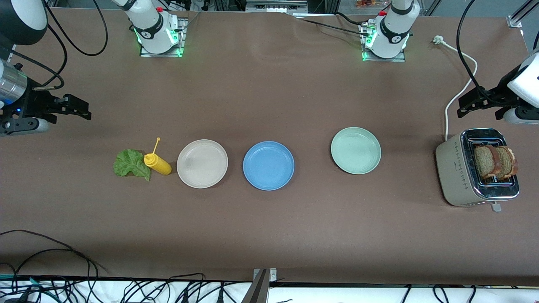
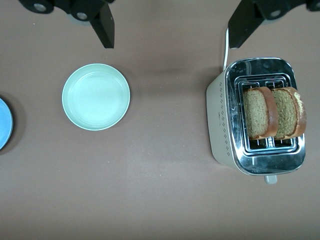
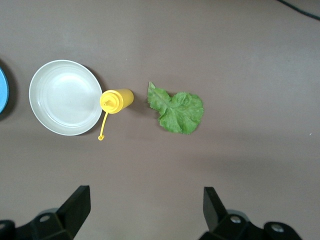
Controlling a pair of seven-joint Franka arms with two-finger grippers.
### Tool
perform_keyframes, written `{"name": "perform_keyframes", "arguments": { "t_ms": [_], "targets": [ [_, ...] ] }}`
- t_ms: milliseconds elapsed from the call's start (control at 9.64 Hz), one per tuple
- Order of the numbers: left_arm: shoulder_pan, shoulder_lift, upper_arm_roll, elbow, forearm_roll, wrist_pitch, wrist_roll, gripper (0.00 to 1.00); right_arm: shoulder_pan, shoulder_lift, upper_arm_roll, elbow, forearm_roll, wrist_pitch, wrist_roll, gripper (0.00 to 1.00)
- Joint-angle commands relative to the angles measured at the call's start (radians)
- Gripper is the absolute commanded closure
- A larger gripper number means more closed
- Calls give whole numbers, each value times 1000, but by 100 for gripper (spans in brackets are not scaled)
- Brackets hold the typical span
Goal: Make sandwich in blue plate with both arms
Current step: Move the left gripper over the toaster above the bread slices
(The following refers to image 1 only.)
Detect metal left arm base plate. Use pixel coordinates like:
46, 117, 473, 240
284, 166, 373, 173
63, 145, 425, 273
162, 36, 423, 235
361, 23, 406, 63

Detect brown bread slice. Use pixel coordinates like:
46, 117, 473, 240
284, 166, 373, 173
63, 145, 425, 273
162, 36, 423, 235
495, 146, 519, 177
474, 145, 502, 180

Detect black looped floor cable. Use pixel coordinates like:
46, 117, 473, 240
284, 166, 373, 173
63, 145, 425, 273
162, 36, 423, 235
0, 229, 108, 303

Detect beige chrome toaster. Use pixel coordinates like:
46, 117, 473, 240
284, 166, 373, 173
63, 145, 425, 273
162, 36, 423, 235
435, 128, 521, 212

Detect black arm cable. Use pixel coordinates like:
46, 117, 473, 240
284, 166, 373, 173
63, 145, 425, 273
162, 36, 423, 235
0, 0, 109, 91
457, 0, 499, 106

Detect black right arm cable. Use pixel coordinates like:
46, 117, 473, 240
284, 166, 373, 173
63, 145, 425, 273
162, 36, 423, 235
0, 0, 109, 91

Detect yellow mustard squeeze bottle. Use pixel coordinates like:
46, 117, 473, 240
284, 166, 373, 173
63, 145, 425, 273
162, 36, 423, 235
144, 137, 172, 176

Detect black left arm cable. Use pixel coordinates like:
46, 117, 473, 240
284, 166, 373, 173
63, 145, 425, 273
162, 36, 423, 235
457, 0, 499, 106

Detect beige round plate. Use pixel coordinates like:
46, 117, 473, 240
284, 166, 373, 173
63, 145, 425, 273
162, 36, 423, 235
176, 139, 229, 189

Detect green lettuce leaf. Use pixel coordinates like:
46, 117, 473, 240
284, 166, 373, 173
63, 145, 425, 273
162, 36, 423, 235
113, 149, 151, 182

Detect black base power cable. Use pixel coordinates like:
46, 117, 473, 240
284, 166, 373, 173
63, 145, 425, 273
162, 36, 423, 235
291, 12, 371, 37

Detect white toaster power cable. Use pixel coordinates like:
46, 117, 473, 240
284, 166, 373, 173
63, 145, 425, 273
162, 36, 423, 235
433, 36, 478, 141

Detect grey box behind table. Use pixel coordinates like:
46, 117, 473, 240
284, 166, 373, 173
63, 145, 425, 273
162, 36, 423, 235
245, 0, 308, 13

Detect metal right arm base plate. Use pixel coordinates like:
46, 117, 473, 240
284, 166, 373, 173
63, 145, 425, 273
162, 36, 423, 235
140, 18, 187, 57

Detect blue round plate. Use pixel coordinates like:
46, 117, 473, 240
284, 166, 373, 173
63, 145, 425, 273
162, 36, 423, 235
243, 141, 295, 191

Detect pale green round plate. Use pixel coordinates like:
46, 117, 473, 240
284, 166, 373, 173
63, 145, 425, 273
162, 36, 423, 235
331, 127, 382, 175

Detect metal table edge bracket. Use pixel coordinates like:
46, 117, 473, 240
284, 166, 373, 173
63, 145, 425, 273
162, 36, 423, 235
242, 268, 278, 303

